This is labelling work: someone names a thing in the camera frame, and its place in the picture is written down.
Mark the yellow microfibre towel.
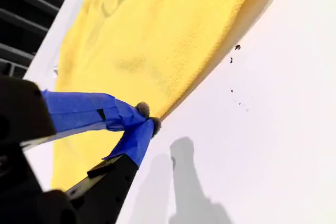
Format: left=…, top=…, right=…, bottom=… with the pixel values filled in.
left=49, top=0, right=288, bottom=192

